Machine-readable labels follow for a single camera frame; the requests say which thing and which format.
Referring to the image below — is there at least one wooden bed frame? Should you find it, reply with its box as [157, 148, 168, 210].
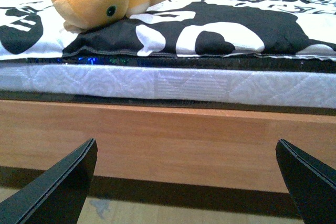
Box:
[1, 100, 335, 193]

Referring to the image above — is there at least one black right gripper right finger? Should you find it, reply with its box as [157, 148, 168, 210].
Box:
[276, 139, 335, 223]

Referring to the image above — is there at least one white quilted mattress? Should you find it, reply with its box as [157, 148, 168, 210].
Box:
[1, 62, 335, 109]

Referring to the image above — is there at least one black and white duvet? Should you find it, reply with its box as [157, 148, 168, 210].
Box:
[1, 0, 335, 61]

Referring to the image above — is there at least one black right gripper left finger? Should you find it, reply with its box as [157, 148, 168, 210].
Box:
[1, 138, 97, 223]

